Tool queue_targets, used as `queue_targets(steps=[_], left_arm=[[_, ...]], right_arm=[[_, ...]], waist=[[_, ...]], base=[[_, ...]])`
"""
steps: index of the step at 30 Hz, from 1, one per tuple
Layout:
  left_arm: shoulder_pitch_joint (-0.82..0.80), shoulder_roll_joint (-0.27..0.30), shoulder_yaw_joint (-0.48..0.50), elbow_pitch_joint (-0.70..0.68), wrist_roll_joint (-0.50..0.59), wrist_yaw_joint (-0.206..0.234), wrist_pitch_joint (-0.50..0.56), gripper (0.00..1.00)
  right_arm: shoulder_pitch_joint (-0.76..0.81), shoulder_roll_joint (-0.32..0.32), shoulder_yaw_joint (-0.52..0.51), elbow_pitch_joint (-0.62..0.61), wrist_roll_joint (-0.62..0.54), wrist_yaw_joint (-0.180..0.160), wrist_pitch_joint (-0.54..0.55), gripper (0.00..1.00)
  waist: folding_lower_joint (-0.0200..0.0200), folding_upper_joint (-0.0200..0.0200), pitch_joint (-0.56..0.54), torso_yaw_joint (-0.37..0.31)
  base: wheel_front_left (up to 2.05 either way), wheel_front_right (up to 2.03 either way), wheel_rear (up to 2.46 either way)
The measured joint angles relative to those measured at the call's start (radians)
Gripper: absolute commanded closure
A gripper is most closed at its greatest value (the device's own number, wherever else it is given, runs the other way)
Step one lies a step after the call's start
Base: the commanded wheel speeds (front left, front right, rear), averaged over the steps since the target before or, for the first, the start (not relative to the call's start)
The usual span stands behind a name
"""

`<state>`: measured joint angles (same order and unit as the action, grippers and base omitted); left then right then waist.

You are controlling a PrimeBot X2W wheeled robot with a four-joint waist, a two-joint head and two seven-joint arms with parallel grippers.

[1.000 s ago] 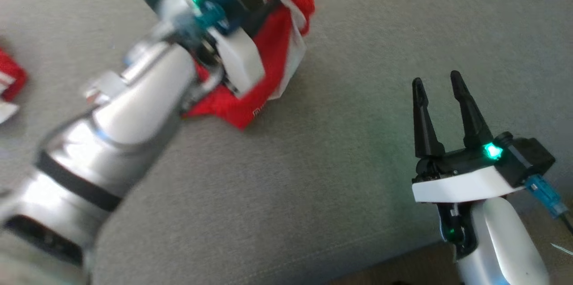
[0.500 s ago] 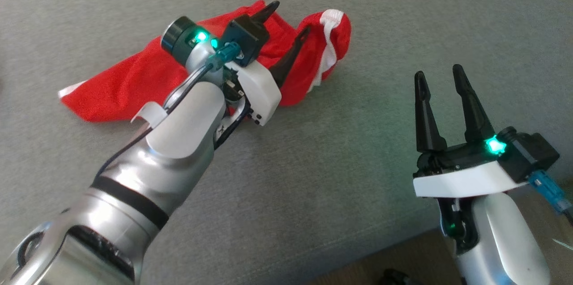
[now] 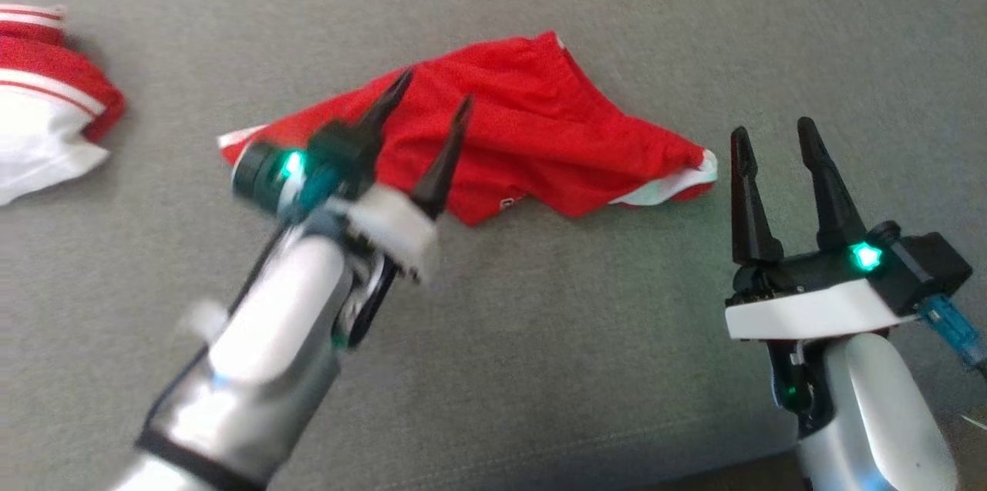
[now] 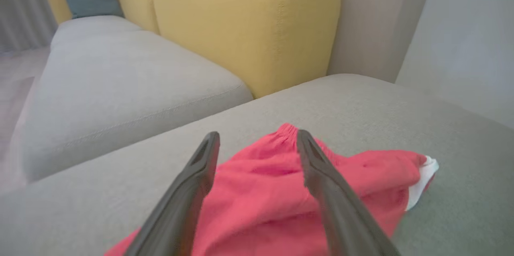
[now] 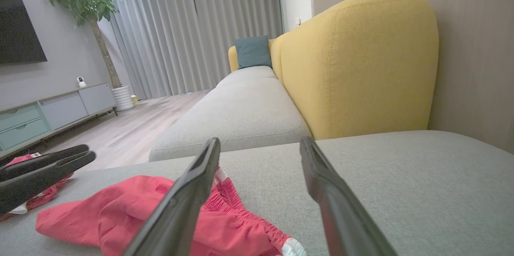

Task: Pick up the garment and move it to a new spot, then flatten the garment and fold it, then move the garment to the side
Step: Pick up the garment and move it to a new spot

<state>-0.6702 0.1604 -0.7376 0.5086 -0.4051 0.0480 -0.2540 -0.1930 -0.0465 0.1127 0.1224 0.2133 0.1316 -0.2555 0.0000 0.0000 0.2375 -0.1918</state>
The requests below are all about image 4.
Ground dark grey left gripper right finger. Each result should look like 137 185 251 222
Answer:
296 129 402 256

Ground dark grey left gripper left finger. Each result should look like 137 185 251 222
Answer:
124 131 220 256

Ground red shorts with white stripes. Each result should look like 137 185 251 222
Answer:
104 123 439 256

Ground grey back cushion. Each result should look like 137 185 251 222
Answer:
22 15 254 182

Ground large yellow sofa back cushion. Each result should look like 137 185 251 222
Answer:
153 0 342 99

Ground yellow sofa armrest cushion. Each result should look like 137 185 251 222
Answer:
46 0 73 25

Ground grey pleated curtain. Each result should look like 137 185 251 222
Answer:
0 0 129 53

